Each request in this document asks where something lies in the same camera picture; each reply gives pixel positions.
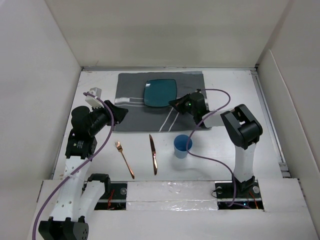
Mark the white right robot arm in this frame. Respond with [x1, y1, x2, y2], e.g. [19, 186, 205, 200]
[168, 89, 263, 197]

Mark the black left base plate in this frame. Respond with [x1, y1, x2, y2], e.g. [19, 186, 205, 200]
[94, 182, 128, 211]

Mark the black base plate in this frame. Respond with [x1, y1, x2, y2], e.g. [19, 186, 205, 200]
[211, 181, 264, 210]
[94, 182, 128, 211]

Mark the copper knife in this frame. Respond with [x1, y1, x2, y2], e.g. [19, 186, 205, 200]
[149, 134, 158, 176]

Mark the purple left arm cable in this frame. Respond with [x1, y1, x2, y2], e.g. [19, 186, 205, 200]
[31, 91, 115, 240]

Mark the copper fork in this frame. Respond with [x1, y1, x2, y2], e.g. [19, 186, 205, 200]
[115, 141, 135, 180]

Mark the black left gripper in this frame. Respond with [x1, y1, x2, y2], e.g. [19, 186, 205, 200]
[88, 100, 127, 136]

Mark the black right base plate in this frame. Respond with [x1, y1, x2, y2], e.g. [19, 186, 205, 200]
[211, 181, 264, 210]

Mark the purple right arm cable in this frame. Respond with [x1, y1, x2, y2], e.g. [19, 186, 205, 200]
[185, 88, 238, 208]

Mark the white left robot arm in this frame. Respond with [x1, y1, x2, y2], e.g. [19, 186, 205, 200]
[31, 99, 129, 240]

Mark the grey striped placemat cloth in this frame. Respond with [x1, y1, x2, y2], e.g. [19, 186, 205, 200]
[114, 71, 205, 133]

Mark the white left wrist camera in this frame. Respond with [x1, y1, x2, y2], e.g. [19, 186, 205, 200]
[85, 87, 103, 109]

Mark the blue plastic cup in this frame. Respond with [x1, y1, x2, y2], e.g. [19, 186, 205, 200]
[173, 134, 193, 159]

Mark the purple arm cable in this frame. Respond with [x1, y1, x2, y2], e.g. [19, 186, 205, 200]
[31, 91, 115, 240]
[185, 88, 238, 208]

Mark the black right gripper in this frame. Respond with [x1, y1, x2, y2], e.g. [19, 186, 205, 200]
[168, 92, 197, 116]

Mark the teal square plate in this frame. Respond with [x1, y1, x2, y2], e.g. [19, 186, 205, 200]
[143, 79, 178, 108]

